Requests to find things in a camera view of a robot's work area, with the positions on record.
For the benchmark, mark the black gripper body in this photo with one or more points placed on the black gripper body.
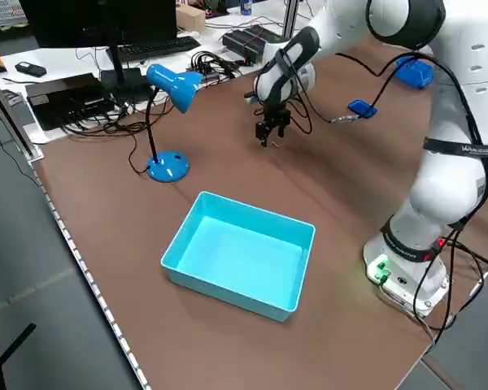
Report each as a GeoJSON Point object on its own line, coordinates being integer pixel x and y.
{"type": "Point", "coordinates": [275, 111]}

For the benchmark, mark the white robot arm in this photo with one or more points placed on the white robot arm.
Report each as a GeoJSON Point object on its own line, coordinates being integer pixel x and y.
{"type": "Point", "coordinates": [443, 191]}

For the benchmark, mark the turquoise plastic box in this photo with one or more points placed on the turquoise plastic box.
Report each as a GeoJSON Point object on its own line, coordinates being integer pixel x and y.
{"type": "Point", "coordinates": [236, 252]}

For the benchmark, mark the brown cardboard box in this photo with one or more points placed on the brown cardboard box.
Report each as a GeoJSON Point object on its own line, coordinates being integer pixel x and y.
{"type": "Point", "coordinates": [190, 18]}

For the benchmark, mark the blue storage box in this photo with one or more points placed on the blue storage box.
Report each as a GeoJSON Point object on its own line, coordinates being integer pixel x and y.
{"type": "Point", "coordinates": [415, 75]}

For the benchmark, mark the black flat electronics box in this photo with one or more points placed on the black flat electronics box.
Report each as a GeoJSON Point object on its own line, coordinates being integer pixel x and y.
{"type": "Point", "coordinates": [65, 97]}

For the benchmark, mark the black finned power supply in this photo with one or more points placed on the black finned power supply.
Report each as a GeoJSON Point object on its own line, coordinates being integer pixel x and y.
{"type": "Point", "coordinates": [268, 32]}
{"type": "Point", "coordinates": [244, 44]}

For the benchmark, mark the blue desk lamp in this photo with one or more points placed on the blue desk lamp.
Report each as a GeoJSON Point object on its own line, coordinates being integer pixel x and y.
{"type": "Point", "coordinates": [175, 87]}

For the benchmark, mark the blue and white can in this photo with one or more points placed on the blue and white can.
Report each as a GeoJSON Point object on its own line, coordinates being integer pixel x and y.
{"type": "Point", "coordinates": [247, 6]}

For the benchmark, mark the black keyboard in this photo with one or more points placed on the black keyboard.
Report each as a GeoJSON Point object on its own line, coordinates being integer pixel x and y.
{"type": "Point", "coordinates": [158, 45]}

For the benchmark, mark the black computer monitor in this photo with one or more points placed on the black computer monitor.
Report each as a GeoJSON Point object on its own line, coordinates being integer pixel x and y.
{"type": "Point", "coordinates": [101, 20]}

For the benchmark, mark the small black handheld device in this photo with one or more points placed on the small black handheld device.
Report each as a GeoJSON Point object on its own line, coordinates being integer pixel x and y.
{"type": "Point", "coordinates": [30, 69]}

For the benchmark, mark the grey mesh basket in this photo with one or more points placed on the grey mesh basket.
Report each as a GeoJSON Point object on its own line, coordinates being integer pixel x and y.
{"type": "Point", "coordinates": [8, 8]}

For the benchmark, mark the aluminium profile post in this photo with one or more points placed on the aluminium profile post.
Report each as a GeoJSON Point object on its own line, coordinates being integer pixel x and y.
{"type": "Point", "coordinates": [291, 16]}

